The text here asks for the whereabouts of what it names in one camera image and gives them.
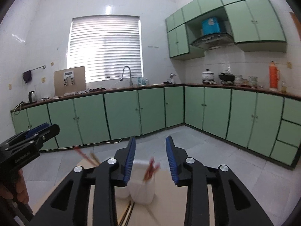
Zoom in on metal kitchen faucet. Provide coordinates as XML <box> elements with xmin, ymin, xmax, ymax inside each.
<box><xmin>121</xmin><ymin>65</ymin><xmax>133</xmax><ymax>87</ymax></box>

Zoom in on white cooking pot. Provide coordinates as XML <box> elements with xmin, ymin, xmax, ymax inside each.
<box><xmin>201</xmin><ymin>69</ymin><xmax>215</xmax><ymax>82</ymax></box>

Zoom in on orange thermos flask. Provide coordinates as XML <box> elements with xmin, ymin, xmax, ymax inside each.
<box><xmin>269</xmin><ymin>61</ymin><xmax>281</xmax><ymax>91</ymax></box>

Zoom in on white window blind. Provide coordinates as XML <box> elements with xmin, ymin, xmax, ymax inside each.
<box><xmin>67</xmin><ymin>16</ymin><xmax>143</xmax><ymax>83</ymax></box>

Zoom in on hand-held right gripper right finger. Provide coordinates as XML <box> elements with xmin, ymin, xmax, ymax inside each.
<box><xmin>165</xmin><ymin>135</ymin><xmax>274</xmax><ymax>226</ymax></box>

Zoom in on gas stove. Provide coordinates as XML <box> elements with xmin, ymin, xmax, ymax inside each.
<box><xmin>202</xmin><ymin>80</ymin><xmax>236</xmax><ymax>85</ymax></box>

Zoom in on wooden door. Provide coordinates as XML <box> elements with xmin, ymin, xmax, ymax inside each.
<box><xmin>289</xmin><ymin>12</ymin><xmax>301</xmax><ymax>40</ymax></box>

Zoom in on black wok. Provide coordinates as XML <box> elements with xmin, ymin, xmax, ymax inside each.
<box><xmin>219</xmin><ymin>70</ymin><xmax>236</xmax><ymax>82</ymax></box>

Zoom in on green base cabinets with drawers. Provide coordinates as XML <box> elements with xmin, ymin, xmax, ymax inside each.
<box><xmin>184</xmin><ymin>85</ymin><xmax>301</xmax><ymax>170</ymax></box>

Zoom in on black range hood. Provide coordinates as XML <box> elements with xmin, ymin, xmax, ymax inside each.
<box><xmin>190</xmin><ymin>33</ymin><xmax>233</xmax><ymax>50</ymax></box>

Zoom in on dark hanging towel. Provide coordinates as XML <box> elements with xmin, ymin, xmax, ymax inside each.
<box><xmin>23</xmin><ymin>70</ymin><xmax>33</xmax><ymax>84</ymax></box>

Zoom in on brown cardboard box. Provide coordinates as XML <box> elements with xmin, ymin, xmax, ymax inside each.
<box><xmin>54</xmin><ymin>66</ymin><xmax>86</xmax><ymax>97</ymax></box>

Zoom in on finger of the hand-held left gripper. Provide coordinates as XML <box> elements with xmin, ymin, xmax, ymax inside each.
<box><xmin>7</xmin><ymin>124</ymin><xmax>61</xmax><ymax>151</ymax></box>
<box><xmin>0</xmin><ymin>122</ymin><xmax>51</xmax><ymax>149</ymax></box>

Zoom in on blue box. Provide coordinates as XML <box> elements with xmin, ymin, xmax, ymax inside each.
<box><xmin>201</xmin><ymin>16</ymin><xmax>224</xmax><ymax>35</ymax></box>

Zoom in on person's left hand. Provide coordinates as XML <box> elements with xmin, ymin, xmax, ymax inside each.
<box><xmin>0</xmin><ymin>169</ymin><xmax>30</xmax><ymax>203</ymax></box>

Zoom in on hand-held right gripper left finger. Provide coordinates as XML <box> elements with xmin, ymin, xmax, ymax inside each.
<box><xmin>33</xmin><ymin>136</ymin><xmax>137</xmax><ymax>226</ymax></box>

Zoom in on white two-compartment utensil holder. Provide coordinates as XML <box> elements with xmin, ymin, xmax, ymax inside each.
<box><xmin>115</xmin><ymin>159</ymin><xmax>156</xmax><ymax>205</ymax></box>

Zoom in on green wall cabinets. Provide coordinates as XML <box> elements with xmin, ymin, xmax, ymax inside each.
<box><xmin>165</xmin><ymin>0</ymin><xmax>287</xmax><ymax>59</ymax></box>

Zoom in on light red-tipped chopstick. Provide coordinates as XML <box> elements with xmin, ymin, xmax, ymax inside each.
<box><xmin>148</xmin><ymin>162</ymin><xmax>161</xmax><ymax>182</ymax></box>
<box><xmin>143</xmin><ymin>157</ymin><xmax>156</xmax><ymax>183</ymax></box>

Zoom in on green base cabinet run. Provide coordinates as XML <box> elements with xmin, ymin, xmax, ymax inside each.
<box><xmin>11</xmin><ymin>85</ymin><xmax>185</xmax><ymax>151</ymax></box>

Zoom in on metal towel rail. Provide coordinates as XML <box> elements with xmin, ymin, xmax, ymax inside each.
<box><xmin>22</xmin><ymin>65</ymin><xmax>46</xmax><ymax>74</ymax></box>

